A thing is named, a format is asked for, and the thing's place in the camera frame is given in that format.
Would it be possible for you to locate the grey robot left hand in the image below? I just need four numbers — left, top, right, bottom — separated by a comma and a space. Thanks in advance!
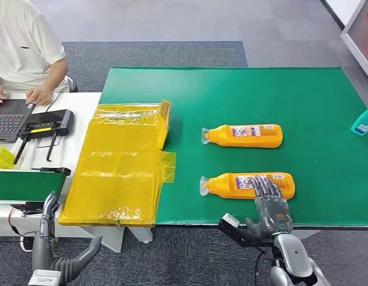
32, 191, 103, 277

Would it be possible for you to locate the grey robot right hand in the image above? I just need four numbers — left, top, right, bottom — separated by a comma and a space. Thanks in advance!
245, 175, 293, 240

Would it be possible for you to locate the person's left hand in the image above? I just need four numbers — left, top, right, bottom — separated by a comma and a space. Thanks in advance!
25, 83, 54, 107

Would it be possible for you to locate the orange bottle with clear cap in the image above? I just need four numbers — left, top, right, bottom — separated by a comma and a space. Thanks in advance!
201, 124, 283, 149
199, 172, 295, 201

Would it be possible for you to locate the teal plastic bottle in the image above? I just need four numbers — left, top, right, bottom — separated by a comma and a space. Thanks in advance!
350, 104, 368, 137

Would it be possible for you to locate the black power plug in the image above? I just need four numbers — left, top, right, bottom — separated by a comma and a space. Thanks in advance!
20, 235, 35, 253

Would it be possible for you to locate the dark grey laptop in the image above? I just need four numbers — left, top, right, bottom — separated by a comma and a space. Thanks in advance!
0, 98, 36, 144

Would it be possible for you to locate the black remote controller with antennas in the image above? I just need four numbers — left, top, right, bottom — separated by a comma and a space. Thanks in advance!
13, 109, 75, 166

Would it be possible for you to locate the person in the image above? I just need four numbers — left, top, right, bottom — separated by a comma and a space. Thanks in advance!
0, 0, 71, 107

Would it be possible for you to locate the yellow-green plastic packet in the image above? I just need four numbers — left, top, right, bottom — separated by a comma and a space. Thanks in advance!
0, 145, 16, 170

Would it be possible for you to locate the green belt conveyor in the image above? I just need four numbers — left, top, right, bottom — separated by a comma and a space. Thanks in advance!
0, 167, 72, 217

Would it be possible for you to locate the green table mat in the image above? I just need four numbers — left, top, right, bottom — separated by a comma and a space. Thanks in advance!
99, 67, 368, 228

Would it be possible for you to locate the yellow plastic bag pile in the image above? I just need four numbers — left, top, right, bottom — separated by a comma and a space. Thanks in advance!
58, 100, 177, 228

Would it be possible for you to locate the white framed sign board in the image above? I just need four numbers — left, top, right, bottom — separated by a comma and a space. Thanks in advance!
340, 0, 368, 78

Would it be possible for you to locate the thin black desk cable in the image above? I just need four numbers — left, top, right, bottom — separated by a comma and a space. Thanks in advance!
46, 92, 64, 113

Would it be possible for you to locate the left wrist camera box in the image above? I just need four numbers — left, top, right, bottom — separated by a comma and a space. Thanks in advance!
28, 269, 62, 286

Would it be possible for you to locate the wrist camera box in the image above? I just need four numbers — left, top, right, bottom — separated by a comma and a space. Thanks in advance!
28, 269, 62, 286
218, 213, 274, 250

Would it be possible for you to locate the red cable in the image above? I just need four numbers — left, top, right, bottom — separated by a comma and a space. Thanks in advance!
8, 207, 22, 238

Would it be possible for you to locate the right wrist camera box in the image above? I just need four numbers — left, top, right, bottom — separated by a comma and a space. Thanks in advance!
218, 213, 274, 250

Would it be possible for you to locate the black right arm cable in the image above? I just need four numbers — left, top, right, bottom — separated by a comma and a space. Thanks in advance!
254, 250, 266, 286

